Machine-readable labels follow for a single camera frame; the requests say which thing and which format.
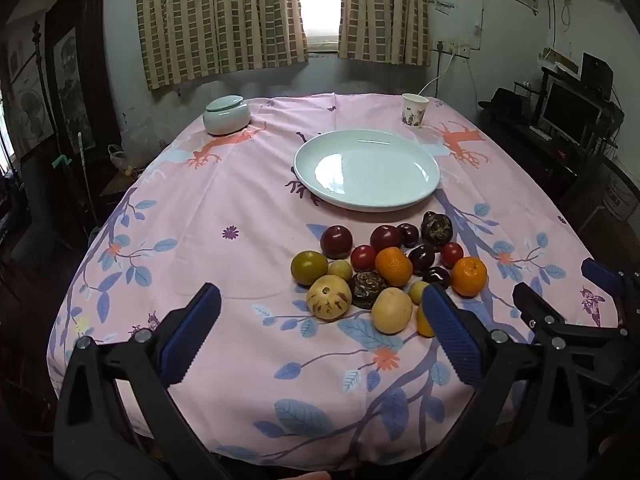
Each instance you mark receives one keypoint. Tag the green hook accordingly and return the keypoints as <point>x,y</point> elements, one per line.
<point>64,161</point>

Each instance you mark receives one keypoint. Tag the striped yellow pepino melon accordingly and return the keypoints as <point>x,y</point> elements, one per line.
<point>328,297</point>

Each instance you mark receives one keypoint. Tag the pale yellow round fruit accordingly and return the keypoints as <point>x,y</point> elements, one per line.
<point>391,310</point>

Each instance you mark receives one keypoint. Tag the black speaker box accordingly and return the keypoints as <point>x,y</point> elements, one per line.
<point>597,75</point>

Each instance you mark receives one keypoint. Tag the orange tangerine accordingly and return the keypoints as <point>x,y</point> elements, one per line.
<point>393,266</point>
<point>469,276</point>

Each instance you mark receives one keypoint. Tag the small dark brown wrinkled fruit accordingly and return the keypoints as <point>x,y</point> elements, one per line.
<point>369,289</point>

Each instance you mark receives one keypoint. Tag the white oval plate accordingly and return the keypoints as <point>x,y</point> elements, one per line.
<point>365,170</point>

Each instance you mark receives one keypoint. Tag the large dark red plum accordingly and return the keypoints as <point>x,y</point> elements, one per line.
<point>336,241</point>
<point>386,238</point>

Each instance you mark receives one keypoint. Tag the clear plastic bag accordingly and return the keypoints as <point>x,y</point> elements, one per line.
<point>119,159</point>

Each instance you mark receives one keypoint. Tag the large dark brown wrinkled fruit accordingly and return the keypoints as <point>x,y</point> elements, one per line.
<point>436,229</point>

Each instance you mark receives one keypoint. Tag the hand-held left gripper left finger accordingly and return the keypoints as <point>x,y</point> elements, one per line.
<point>192,330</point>

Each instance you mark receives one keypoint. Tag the computer monitor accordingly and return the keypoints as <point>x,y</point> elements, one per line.
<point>570,110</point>

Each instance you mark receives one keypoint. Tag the wall power socket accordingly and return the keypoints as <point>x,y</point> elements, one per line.
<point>452,48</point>

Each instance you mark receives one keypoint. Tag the white stick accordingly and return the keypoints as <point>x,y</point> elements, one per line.
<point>85,175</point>

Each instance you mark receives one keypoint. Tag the white lidded ceramic jar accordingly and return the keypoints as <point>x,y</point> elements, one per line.
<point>226,116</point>

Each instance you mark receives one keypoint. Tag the dark wooden cabinet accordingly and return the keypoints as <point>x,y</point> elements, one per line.
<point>95,85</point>

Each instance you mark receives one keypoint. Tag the printed paper cup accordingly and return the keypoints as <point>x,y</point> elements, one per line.
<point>414,111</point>

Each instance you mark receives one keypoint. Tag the yellow tomato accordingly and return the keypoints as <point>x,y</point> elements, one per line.
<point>424,321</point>

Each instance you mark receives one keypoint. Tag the wall poster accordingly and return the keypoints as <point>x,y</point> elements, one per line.
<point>30,100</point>

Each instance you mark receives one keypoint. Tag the black hat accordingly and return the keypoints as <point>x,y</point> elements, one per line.
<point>500,101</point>

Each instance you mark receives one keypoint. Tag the green tomato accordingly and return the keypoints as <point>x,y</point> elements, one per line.
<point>309,267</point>

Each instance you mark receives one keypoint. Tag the bright window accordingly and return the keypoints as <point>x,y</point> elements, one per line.
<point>317,0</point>

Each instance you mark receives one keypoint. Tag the wide checked curtain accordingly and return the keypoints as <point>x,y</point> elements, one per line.
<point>220,15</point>

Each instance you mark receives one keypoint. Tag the dark side desk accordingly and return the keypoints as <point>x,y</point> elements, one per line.
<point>540,160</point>

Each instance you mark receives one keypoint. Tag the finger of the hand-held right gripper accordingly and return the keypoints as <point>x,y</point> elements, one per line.
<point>531,302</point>
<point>600,272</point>

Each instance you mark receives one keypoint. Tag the narrow checked curtain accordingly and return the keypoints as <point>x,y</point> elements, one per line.
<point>385,10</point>

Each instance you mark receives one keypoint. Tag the red tomato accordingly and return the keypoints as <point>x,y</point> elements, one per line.
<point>451,254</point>
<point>363,257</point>

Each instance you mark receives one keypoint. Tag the pink floral tablecloth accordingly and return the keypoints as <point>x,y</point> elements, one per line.
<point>225,200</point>

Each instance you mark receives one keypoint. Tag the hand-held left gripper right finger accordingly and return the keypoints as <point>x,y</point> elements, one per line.
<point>452,332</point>

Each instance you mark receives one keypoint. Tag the small dark red plum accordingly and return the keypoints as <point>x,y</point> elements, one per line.
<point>409,234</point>

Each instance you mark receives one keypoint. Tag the dark purple plum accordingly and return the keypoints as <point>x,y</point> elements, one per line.
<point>436,275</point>
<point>421,256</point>

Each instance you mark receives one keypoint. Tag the small yellow plum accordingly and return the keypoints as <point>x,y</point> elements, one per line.
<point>342,269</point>
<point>417,291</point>

